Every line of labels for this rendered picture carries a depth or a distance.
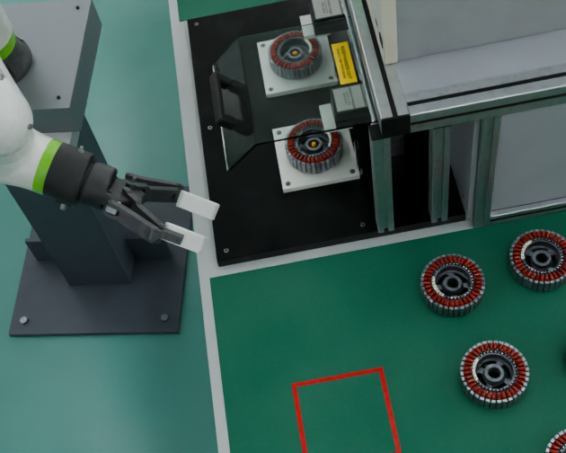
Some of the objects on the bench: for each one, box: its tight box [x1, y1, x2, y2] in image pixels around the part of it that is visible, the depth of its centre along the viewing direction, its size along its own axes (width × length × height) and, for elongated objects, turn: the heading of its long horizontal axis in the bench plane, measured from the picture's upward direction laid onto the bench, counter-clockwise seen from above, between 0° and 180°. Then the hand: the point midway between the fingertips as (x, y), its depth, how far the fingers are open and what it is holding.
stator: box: [509, 229, 566, 291], centre depth 169 cm, size 11×11×4 cm
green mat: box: [209, 207, 566, 453], centre depth 160 cm, size 94×61×1 cm, turn 103°
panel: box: [450, 120, 481, 218], centre depth 181 cm, size 1×66×30 cm, turn 13°
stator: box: [460, 341, 529, 409], centre depth 158 cm, size 11×11×4 cm
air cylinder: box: [390, 135, 404, 156], centre depth 184 cm, size 5×8×6 cm
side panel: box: [471, 100, 566, 228], centre depth 163 cm, size 28×3×32 cm, turn 103°
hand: (204, 226), depth 156 cm, fingers open, 13 cm apart
